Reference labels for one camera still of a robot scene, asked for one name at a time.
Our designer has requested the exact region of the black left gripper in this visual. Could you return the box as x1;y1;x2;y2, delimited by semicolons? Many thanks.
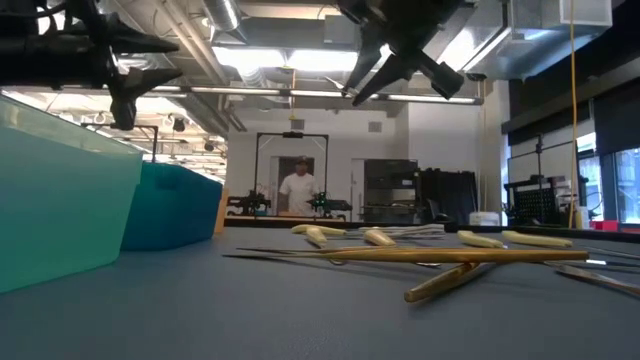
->
29;0;184;132

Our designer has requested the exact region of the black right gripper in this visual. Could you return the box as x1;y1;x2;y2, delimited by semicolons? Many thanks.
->
337;0;467;107

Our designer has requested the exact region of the cream handled table knife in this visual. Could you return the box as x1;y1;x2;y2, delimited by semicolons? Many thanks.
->
304;227;330;247
363;228;397;248
291;223;348;237
501;229;575;249
456;229;506;250

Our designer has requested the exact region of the ceiling strip light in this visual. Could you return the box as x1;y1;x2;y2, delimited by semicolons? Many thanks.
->
289;89;347;99
189;86;281;97
387;93;477;105

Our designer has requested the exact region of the ceiling light panel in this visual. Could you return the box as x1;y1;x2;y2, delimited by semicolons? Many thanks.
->
212;46;359;74

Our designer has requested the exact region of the metal cabinet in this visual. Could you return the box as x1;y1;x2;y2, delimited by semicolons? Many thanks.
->
363;158;420;224

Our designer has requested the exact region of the person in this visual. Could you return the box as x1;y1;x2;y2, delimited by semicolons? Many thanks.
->
277;155;321;217

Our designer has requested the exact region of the black curtain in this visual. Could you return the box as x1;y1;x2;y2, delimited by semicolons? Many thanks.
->
418;168;479;225

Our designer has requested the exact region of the dark blue plastic bin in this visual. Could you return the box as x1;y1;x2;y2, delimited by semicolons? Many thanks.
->
121;161;225;252

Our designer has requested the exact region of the teal plastic bin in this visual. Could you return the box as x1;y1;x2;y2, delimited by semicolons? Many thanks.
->
0;94;145;295

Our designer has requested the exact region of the white container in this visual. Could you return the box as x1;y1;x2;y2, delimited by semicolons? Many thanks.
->
468;210;502;227

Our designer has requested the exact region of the black pegboard rack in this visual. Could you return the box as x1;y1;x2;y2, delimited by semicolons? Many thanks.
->
503;174;569;226

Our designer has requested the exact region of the black roller blind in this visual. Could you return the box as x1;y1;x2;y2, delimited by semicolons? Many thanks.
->
592;74;640;156

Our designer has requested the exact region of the window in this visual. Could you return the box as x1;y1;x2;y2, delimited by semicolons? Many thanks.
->
577;132;640;226

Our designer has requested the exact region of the silver round air duct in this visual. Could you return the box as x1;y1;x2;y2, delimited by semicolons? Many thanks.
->
202;0;249;44

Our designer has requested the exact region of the black gantry frame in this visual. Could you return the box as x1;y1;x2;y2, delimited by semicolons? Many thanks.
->
254;131;330;217

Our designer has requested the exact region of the large rectangular air duct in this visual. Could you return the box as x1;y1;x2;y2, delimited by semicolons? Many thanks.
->
439;0;614;81

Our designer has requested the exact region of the black camera stand pole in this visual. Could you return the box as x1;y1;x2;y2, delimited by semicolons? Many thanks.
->
534;133;545;181

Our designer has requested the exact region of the yellow hanging cord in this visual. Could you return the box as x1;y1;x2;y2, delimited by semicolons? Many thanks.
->
567;0;580;230

